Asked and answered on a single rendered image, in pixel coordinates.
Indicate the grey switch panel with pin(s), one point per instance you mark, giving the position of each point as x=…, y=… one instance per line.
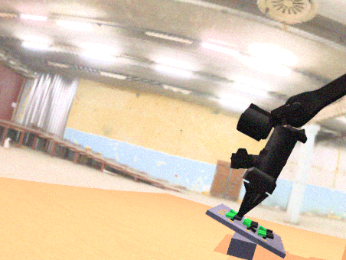
x=247, y=234

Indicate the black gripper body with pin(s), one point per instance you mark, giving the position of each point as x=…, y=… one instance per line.
x=265, y=177

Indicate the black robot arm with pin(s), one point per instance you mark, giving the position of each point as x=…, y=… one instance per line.
x=257, y=123

